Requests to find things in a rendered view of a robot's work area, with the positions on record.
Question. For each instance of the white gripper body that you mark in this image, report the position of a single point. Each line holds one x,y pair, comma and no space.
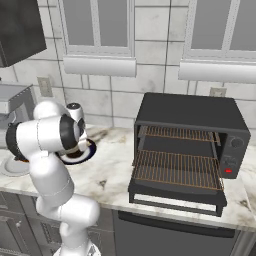
84,136

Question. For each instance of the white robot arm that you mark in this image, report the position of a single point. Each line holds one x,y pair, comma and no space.
50,173

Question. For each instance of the black toaster oven door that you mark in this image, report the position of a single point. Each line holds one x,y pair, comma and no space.
176,195

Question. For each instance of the black toaster oven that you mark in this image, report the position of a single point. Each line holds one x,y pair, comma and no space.
193,111

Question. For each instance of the black toaster oven knob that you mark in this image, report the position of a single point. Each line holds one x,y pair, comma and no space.
236,142

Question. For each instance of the white plate with blue rim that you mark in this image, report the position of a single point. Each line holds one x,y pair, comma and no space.
87,152

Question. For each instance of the brown food piece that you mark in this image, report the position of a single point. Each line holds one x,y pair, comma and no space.
72,154

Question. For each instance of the white window sill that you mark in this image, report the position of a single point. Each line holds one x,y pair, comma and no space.
216,71
100,66

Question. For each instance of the grey stand mixer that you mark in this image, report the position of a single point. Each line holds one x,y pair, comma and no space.
15,100

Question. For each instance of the grey base cupboards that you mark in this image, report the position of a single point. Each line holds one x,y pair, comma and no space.
20,226

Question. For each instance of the grey framed window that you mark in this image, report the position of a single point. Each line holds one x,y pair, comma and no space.
96,23
221,26

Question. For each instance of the dark grey dishwasher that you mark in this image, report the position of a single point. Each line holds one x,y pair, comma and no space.
173,240

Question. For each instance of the grey wall outlet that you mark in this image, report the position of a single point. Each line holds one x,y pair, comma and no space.
45,86
218,92

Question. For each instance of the black wall cupboard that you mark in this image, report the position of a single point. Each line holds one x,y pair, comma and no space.
18,26

